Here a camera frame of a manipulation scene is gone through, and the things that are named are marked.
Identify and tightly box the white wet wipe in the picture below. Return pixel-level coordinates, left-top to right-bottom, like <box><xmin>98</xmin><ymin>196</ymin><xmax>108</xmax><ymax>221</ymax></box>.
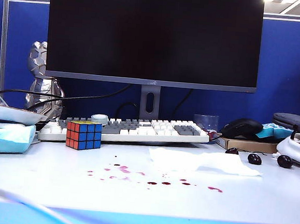
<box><xmin>147</xmin><ymin>146</ymin><xmax>265</xmax><ymax>179</ymax></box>

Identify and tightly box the grey monitor stand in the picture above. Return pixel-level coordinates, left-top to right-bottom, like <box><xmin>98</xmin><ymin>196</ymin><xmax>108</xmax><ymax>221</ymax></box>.
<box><xmin>138</xmin><ymin>84</ymin><xmax>162</xmax><ymax>121</ymax></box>

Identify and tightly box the white and grey keyboard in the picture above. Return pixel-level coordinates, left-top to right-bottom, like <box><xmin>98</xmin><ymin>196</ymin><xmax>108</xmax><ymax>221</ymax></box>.
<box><xmin>37</xmin><ymin>109</ymin><xmax>212</xmax><ymax>155</ymax></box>

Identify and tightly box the white tape roll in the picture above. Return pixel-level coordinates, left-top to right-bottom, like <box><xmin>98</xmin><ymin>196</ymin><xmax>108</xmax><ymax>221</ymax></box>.
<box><xmin>90</xmin><ymin>113</ymin><xmax>110</xmax><ymax>125</ymax></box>

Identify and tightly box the clear plastic cup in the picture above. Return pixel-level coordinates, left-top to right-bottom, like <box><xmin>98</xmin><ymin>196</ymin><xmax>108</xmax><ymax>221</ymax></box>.
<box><xmin>192</xmin><ymin>113</ymin><xmax>220</xmax><ymax>132</ymax></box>

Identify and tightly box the small red white wrapper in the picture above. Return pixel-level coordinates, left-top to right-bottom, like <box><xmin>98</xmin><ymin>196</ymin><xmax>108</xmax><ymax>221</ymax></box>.
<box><xmin>207</xmin><ymin>129</ymin><xmax>218</xmax><ymax>142</ymax></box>

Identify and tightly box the Rubik's cube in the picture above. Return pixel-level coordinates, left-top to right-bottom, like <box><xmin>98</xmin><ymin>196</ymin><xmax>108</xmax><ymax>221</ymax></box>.
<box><xmin>64</xmin><ymin>120</ymin><xmax>104</xmax><ymax>153</ymax></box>

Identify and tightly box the black computer monitor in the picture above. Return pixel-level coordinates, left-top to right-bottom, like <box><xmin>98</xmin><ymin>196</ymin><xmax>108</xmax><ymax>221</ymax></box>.
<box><xmin>44</xmin><ymin>0</ymin><xmax>265</xmax><ymax>95</ymax></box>

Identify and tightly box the black computer mouse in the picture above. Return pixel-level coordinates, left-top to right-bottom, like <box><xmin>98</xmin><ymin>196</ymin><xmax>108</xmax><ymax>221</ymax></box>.
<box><xmin>220</xmin><ymin>116</ymin><xmax>265</xmax><ymax>142</ymax></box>

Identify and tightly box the flat brown cardboard box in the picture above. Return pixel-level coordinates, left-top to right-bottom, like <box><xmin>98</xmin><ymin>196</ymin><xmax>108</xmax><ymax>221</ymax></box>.
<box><xmin>215</xmin><ymin>136</ymin><xmax>279</xmax><ymax>155</ymax></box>

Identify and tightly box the silver faceted figurine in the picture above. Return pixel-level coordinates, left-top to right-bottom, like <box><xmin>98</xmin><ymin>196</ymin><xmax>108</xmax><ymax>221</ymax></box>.
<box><xmin>23</xmin><ymin>40</ymin><xmax>69</xmax><ymax>121</ymax></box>

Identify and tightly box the blue snack packet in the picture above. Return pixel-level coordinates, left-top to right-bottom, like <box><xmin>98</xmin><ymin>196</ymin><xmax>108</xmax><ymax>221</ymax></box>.
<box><xmin>254</xmin><ymin>121</ymin><xmax>295</xmax><ymax>142</ymax></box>

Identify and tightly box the white flat padded pack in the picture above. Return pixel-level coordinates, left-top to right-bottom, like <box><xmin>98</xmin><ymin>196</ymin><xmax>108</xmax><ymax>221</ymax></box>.
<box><xmin>0</xmin><ymin>102</ymin><xmax>49</xmax><ymax>128</ymax></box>

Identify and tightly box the grey zip pouch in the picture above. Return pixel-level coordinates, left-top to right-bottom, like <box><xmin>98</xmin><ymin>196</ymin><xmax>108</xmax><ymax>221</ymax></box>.
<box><xmin>271</xmin><ymin>111</ymin><xmax>300</xmax><ymax>138</ymax></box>

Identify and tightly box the light blue tissue pack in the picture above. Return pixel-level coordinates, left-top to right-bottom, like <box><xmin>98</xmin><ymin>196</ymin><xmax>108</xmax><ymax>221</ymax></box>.
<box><xmin>0</xmin><ymin>122</ymin><xmax>37</xmax><ymax>157</ymax></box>

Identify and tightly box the white cloth bag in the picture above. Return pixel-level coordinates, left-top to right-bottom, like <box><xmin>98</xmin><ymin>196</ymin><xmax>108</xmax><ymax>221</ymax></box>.
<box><xmin>275</xmin><ymin>130</ymin><xmax>300</xmax><ymax>170</ymax></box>

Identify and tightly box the looped black cable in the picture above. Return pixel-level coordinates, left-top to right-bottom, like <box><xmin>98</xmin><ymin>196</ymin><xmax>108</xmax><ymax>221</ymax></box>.
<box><xmin>115</xmin><ymin>101</ymin><xmax>140</xmax><ymax>121</ymax></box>

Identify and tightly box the black monitor cable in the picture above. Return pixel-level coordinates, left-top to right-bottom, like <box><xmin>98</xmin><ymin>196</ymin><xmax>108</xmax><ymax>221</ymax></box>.
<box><xmin>173</xmin><ymin>87</ymin><xmax>194</xmax><ymax>114</ymax></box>

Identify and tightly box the long black cable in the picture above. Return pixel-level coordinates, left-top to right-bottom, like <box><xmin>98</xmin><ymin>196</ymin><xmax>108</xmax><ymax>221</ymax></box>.
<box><xmin>0</xmin><ymin>73</ymin><xmax>133</xmax><ymax>116</ymax></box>

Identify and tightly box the thick white cable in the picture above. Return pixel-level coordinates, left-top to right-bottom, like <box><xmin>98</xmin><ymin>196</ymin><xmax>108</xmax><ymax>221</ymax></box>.
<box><xmin>0</xmin><ymin>180</ymin><xmax>89</xmax><ymax>224</ymax></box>

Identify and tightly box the grey partition post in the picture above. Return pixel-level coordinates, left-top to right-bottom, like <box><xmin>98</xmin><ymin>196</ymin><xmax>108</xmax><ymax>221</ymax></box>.
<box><xmin>0</xmin><ymin>0</ymin><xmax>12</xmax><ymax>103</ymax></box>

